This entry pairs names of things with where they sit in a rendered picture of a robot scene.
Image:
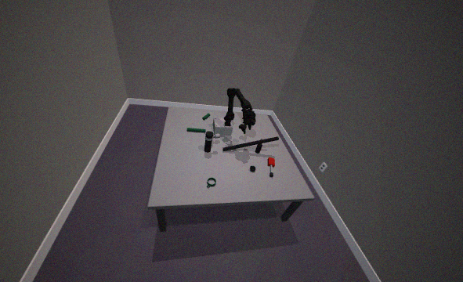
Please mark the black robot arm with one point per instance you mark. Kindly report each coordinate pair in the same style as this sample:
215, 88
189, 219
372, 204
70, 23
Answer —
249, 113

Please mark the grey cup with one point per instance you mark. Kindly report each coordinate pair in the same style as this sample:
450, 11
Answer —
214, 136

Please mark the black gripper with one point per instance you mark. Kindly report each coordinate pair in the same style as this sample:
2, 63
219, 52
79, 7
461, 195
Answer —
244, 126

